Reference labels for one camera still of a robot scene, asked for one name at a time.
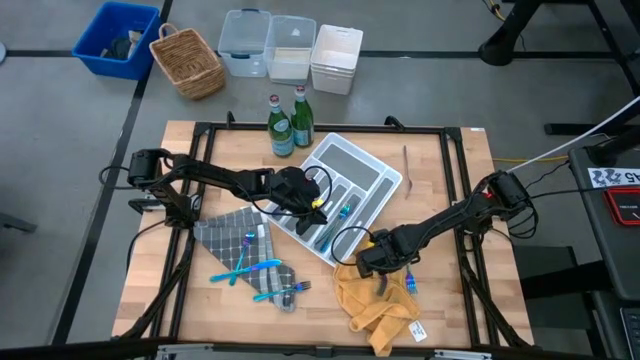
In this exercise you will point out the white printed label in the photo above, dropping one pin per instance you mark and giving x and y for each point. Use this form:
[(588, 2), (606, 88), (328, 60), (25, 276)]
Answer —
[(612, 176)]

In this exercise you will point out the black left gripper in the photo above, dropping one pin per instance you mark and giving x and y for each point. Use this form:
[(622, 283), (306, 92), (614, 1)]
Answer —
[(297, 190)]

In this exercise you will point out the green glass water bottle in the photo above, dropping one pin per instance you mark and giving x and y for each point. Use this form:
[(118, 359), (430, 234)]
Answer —
[(281, 132), (302, 127)]

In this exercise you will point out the clear bin with blue latches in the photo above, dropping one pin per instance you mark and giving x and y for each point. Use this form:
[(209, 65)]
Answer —
[(245, 35)]

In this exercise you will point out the woven wicker basket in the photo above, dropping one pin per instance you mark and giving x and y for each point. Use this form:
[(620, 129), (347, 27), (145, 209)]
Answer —
[(187, 60)]

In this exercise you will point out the teal iridescent fork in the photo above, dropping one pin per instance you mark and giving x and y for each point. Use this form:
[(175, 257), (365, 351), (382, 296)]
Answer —
[(280, 291)]

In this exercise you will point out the black stand base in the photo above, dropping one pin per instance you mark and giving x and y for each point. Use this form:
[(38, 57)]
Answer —
[(500, 47)]

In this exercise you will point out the grey furniture leg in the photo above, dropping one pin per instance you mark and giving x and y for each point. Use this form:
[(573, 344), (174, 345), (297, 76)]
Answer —
[(17, 222)]

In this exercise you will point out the copper coloured spoon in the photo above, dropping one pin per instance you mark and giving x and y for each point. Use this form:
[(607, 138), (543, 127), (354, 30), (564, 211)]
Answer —
[(408, 175)]

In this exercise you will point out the dark grey cart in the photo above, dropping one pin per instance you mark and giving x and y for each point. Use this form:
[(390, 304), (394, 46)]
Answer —
[(600, 250)]

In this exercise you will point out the black item in bin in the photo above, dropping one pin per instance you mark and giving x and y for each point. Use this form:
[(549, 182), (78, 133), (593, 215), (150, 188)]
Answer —
[(119, 48)]

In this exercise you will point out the clear plastic bin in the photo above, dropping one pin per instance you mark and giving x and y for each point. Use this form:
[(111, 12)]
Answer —
[(290, 55)]

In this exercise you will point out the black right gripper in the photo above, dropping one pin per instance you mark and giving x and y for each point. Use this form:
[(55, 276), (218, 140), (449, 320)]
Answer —
[(390, 247)]

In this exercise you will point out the dark iridescent utensil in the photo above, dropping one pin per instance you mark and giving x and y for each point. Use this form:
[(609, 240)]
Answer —
[(383, 285)]

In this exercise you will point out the white plastic bin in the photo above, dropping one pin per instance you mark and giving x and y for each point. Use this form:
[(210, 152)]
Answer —
[(335, 55)]

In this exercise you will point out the black keyboard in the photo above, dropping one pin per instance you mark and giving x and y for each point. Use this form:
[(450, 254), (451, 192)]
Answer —
[(632, 332)]

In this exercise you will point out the blue plastic bin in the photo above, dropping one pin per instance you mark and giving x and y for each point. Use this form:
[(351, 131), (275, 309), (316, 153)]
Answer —
[(100, 30)]

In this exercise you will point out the black metal table frame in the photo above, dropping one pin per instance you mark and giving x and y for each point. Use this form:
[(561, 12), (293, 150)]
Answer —
[(360, 129)]

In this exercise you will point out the white plastic cutlery tray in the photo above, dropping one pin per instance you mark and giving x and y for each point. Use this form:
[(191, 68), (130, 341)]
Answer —
[(350, 165)]

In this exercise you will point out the mustard yellow cloth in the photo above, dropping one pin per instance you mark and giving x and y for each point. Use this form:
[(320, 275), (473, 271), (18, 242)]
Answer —
[(380, 315)]

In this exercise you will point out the red framed device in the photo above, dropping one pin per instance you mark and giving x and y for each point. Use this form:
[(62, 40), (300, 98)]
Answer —
[(622, 205)]

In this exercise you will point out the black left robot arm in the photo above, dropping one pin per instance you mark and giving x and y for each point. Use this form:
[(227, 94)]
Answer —
[(210, 175)]

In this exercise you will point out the grey checked cloth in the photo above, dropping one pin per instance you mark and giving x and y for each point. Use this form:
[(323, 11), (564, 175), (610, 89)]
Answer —
[(225, 235)]

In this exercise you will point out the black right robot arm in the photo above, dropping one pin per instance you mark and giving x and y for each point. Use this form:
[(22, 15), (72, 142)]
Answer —
[(450, 217)]

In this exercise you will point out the teal iridescent knife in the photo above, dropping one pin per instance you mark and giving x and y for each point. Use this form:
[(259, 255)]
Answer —
[(250, 269)]

